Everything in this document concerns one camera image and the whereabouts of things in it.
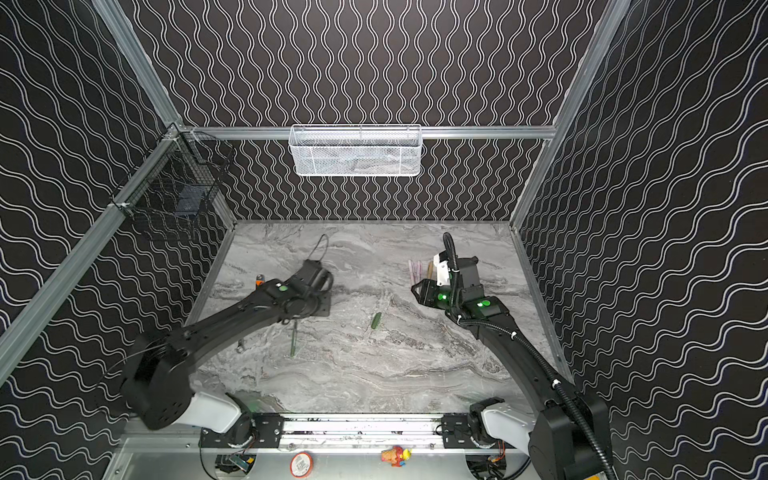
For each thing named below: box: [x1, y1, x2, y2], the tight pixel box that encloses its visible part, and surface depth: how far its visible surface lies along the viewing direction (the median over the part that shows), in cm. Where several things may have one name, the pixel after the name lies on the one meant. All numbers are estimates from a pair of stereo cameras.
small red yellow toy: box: [380, 445, 412, 467], surface depth 70 cm
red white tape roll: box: [290, 452, 314, 478], surface depth 70 cm
